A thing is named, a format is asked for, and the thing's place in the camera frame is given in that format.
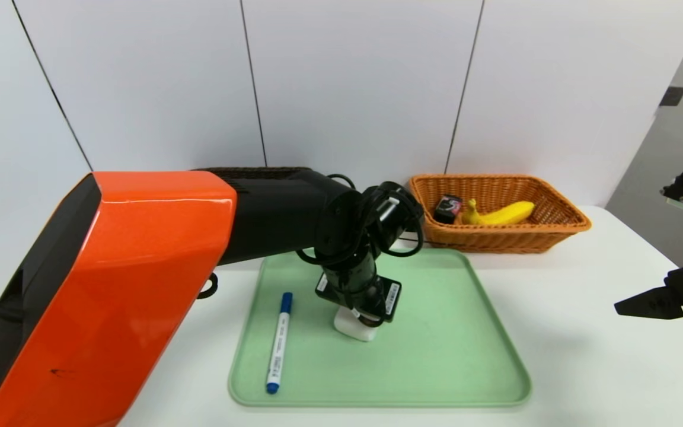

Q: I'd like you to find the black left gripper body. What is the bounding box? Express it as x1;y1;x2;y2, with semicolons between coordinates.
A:
315;252;402;323

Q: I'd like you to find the white soap bar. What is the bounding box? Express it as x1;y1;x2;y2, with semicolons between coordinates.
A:
334;305;378;343

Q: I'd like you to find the black snack box red print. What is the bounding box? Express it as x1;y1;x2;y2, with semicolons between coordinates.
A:
434;195;464;225

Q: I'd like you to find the yellow banana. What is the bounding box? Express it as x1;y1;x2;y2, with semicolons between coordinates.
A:
462;199;536;227

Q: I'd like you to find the orange wicker basket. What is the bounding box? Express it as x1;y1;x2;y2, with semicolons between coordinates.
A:
409;174;592;254

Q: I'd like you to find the dark brown wicker basket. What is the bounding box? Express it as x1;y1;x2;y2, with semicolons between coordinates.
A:
196;167;312;179

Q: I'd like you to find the light green plastic tray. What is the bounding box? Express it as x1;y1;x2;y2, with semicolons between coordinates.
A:
228;248;533;409

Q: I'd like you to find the blue and white marker pen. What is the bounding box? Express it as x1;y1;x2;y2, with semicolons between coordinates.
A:
266;292;294;395

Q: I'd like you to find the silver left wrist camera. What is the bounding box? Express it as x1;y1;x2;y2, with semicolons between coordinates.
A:
371;191;413;229

